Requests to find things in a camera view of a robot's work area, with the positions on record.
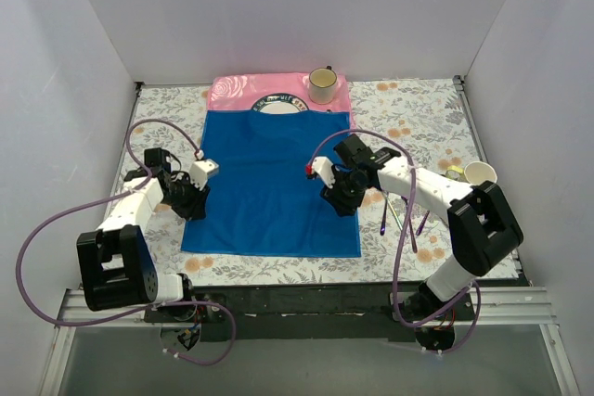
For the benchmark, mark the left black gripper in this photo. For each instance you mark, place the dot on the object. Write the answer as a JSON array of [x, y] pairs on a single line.
[[193, 204]]

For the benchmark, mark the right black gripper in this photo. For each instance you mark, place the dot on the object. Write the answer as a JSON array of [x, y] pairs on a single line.
[[339, 198]]

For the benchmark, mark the blue satin napkin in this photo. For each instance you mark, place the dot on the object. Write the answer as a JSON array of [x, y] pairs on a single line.
[[261, 203]]

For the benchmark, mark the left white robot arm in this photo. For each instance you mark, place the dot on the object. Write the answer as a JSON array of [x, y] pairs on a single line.
[[116, 266]]

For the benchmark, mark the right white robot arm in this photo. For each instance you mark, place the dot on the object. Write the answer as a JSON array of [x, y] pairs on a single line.
[[482, 227]]

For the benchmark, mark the iridescent purple spoon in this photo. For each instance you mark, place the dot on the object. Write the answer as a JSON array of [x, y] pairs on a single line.
[[384, 218]]

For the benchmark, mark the iridescent purple fork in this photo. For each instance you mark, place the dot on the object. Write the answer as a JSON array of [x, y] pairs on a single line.
[[410, 228]]

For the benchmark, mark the floral tablecloth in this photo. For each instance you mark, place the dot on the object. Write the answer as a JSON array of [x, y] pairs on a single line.
[[426, 117]]

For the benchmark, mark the cream mug with dark rim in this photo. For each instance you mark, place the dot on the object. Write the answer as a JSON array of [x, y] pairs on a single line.
[[322, 83]]

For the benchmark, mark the white plate with patterned rim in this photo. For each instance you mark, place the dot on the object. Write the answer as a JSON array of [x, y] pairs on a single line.
[[280, 103]]

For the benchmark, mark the pink satin placemat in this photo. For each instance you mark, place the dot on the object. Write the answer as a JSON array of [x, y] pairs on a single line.
[[239, 92]]

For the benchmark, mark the pale yellow paper cup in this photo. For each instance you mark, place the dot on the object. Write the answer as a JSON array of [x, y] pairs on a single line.
[[477, 172]]

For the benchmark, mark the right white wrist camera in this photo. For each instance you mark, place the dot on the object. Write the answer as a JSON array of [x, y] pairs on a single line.
[[322, 168]]

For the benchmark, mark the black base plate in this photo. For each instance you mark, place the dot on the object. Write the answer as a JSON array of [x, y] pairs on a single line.
[[344, 311]]

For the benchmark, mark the aluminium frame rail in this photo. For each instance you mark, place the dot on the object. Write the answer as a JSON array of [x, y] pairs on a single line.
[[513, 346]]

